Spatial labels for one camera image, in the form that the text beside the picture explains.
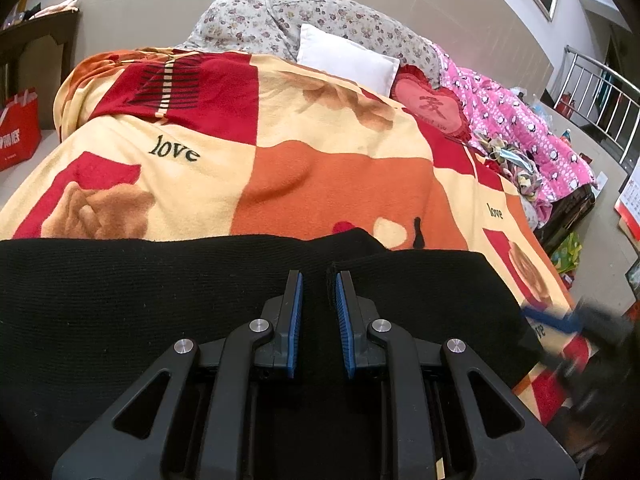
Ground yellow red printed blanket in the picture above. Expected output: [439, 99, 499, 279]
[0, 47, 597, 427]

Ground green plastic bag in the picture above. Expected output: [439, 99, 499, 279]
[549, 231, 584, 277]

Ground black pants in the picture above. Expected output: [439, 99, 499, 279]
[0, 227, 547, 480]

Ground colourful crumpled cloth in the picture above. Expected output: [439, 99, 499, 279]
[472, 129, 544, 207]

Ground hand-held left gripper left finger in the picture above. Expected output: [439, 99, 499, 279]
[52, 269, 304, 480]

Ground red shopping bag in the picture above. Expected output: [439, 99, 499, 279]
[0, 86, 43, 174]

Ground grey floral quilt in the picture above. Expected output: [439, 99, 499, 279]
[179, 0, 447, 92]

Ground white pillow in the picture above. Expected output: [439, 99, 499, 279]
[296, 23, 402, 98]

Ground pink cloth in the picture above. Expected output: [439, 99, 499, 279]
[36, 0, 82, 17]

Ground dark wooden bed frame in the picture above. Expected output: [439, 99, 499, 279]
[536, 184, 597, 257]

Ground metal stair railing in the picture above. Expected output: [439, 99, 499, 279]
[549, 44, 640, 172]

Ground red heart cushion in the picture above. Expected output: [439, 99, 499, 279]
[389, 64, 474, 144]

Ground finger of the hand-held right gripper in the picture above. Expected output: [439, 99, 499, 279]
[520, 305, 585, 336]

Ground dark wooden cabinet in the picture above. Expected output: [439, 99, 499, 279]
[0, 9, 82, 127]

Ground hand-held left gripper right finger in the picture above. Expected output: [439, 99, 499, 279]
[335, 270, 581, 480]

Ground pink printed blanket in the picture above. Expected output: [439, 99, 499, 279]
[431, 41, 599, 204]

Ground red wall calendar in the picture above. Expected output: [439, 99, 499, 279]
[613, 164, 640, 242]

